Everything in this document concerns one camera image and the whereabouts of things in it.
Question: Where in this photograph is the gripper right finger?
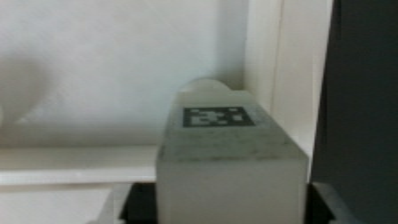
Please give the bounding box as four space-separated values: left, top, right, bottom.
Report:
304 182 355 224

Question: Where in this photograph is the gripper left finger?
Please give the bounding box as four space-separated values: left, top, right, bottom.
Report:
87 181 160 224

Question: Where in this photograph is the white leg with marker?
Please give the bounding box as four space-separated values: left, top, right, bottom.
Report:
156 79 309 224

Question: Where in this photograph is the white square tabletop tray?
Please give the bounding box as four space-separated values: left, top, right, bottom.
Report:
0 0 334 224

